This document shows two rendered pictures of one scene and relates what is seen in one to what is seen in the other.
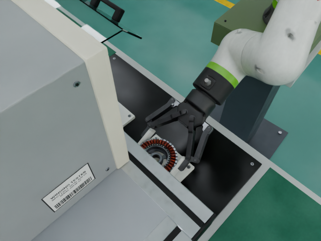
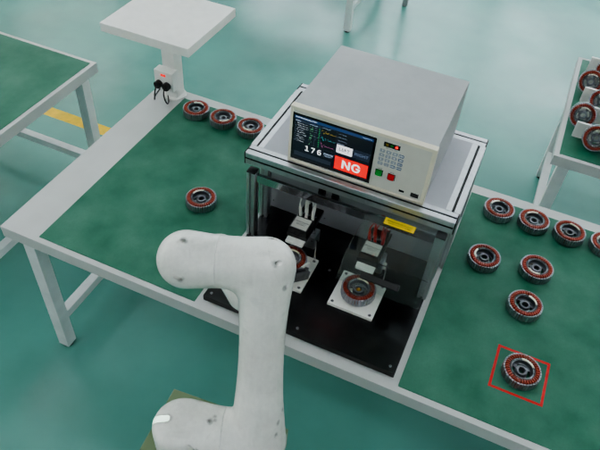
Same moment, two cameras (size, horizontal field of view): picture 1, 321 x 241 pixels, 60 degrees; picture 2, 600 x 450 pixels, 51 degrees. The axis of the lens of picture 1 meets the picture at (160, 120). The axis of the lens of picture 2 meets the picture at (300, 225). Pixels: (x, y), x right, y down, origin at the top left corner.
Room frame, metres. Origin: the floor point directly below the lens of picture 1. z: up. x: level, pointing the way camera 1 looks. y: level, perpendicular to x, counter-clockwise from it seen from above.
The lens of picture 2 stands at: (1.57, -0.53, 2.37)
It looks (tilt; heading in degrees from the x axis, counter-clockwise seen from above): 46 degrees down; 155
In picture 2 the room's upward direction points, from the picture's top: 5 degrees clockwise
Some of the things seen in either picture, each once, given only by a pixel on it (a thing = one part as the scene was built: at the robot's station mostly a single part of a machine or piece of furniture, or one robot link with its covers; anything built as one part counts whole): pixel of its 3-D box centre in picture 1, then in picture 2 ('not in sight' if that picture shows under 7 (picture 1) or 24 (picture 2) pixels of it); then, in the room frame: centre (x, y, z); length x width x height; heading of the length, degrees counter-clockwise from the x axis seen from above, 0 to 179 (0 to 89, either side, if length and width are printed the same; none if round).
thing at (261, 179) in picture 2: not in sight; (342, 207); (0.34, 0.17, 1.03); 0.62 x 0.01 x 0.03; 45
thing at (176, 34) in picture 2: not in sight; (174, 68); (-0.63, -0.13, 0.98); 0.37 x 0.35 x 0.46; 45
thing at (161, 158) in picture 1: (155, 158); (289, 260); (0.33, 0.01, 0.82); 0.11 x 0.11 x 0.04
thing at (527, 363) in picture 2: not in sight; (520, 371); (0.91, 0.53, 0.77); 0.11 x 0.11 x 0.04
